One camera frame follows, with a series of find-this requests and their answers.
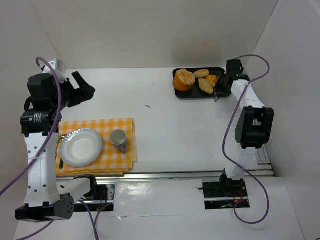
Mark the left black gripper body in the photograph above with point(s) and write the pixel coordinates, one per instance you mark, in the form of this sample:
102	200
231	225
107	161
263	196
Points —
72	92

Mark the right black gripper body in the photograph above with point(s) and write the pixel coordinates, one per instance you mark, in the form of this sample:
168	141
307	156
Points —
225	81

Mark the striped orange croissant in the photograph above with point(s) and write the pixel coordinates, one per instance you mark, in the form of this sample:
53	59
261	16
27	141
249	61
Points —
212	80

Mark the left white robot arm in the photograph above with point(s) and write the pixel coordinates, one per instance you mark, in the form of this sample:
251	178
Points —
45	201

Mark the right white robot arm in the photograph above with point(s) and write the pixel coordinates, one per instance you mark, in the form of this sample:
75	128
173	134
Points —
233	175

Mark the oval bread roll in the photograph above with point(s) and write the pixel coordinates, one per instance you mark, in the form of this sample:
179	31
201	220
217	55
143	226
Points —
205	86

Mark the black bread tray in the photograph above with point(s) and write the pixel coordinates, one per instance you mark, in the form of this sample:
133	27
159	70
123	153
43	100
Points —
195	93

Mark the small round bread roll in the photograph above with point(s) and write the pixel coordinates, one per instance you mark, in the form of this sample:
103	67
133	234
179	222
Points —
201	73

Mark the large round orange bun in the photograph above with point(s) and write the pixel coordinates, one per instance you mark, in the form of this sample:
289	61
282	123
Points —
183	80

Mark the white blue-rimmed plate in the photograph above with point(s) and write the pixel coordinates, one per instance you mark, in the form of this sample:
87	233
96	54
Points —
81	147

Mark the purple mug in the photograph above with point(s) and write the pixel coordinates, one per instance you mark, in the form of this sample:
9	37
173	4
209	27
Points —
119	140

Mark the yellow checkered cloth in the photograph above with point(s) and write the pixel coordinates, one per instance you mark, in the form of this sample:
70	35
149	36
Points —
111	162

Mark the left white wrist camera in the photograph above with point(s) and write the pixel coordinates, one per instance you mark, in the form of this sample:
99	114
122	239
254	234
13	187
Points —
57	66

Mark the gold fork black handle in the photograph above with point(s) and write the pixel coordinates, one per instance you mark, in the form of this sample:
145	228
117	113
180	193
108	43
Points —
58	142

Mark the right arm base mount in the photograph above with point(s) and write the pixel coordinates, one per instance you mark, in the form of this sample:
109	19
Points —
217	197

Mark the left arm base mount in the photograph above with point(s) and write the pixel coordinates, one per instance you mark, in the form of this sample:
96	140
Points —
87	194

